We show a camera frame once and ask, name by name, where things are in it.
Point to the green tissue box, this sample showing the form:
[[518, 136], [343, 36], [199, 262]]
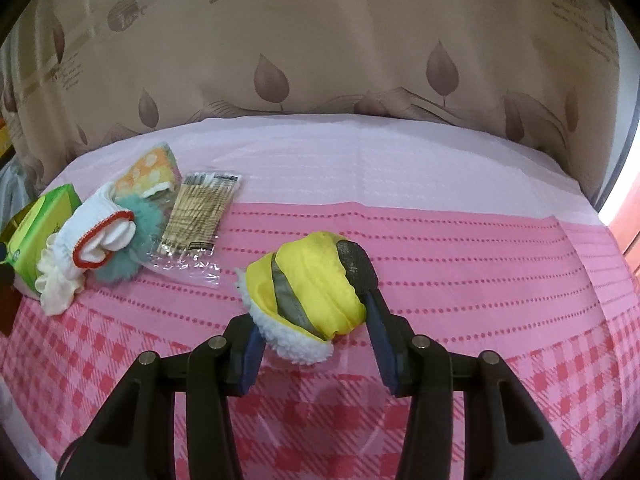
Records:
[[35, 225]]

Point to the pink checkered tablecloth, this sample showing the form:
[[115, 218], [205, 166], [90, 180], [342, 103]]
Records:
[[450, 270]]

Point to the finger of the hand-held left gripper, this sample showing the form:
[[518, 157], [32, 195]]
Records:
[[5, 275]]

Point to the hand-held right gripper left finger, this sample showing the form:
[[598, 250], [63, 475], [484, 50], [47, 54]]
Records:
[[252, 362]]

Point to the beige leaf print curtain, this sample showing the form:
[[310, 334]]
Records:
[[320, 50]]

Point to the clear cotton swab packet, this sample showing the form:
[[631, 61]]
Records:
[[197, 215]]

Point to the white sock with red trim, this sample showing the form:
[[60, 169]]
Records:
[[90, 230]]

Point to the teal fluffy pom-pom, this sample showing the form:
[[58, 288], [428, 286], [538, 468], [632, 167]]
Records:
[[142, 230]]

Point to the grey plastic bag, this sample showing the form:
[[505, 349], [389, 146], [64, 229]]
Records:
[[12, 180]]

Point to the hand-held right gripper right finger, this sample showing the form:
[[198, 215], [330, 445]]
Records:
[[382, 342]]

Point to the yellow plush with white fleece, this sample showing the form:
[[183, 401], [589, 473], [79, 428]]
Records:
[[310, 290]]

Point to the gold metal tin box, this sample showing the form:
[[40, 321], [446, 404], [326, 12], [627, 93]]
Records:
[[7, 315]]

